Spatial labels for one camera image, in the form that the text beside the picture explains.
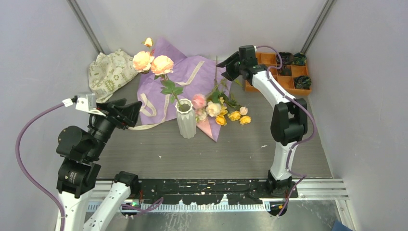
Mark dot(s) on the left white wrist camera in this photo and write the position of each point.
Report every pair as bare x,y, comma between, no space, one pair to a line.
85,102

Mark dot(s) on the dark sock in tray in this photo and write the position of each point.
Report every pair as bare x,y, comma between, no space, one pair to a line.
285,70

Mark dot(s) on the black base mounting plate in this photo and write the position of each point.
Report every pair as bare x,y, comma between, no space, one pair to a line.
209,191

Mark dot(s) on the purple pink wrapping paper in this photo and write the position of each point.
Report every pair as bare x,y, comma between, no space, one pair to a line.
195,74

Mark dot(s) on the corner frame post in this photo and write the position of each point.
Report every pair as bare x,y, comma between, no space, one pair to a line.
324,13
76,9

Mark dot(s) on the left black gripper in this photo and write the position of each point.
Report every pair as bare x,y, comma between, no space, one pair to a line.
128,112

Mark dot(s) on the white ribbed vase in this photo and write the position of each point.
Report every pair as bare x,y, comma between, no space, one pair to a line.
186,118

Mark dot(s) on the pink white flower spray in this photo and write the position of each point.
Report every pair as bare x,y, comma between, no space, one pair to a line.
213,105

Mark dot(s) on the dark rolled sock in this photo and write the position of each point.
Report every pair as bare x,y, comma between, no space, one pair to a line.
287,58

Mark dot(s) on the yellow rose flower spray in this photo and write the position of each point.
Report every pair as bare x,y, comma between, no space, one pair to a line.
236,111

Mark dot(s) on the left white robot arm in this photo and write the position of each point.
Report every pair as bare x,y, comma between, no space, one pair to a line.
78,172

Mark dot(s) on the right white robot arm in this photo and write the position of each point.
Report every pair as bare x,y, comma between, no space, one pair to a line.
289,119

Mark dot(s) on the orange compartment tray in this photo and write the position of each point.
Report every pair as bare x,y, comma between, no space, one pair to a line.
271,59

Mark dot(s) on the green blue rolled sock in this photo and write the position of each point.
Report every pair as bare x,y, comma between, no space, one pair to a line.
299,59

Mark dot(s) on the aluminium front rail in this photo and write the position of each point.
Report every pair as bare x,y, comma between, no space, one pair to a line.
308,190

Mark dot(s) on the right corner frame post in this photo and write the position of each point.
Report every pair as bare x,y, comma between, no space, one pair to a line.
324,13

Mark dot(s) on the patterned sock front compartment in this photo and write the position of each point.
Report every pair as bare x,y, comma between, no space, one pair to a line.
302,82

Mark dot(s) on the left corner frame post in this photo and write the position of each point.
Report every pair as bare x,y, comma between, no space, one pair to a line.
76,9

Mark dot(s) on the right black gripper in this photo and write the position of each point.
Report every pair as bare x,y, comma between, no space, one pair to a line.
228,74

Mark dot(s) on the peach rose flower stem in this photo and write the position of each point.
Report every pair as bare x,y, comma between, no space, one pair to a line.
161,66

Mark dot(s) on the cream patterned cloth bag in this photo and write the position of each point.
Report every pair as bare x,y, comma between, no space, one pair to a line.
110,72

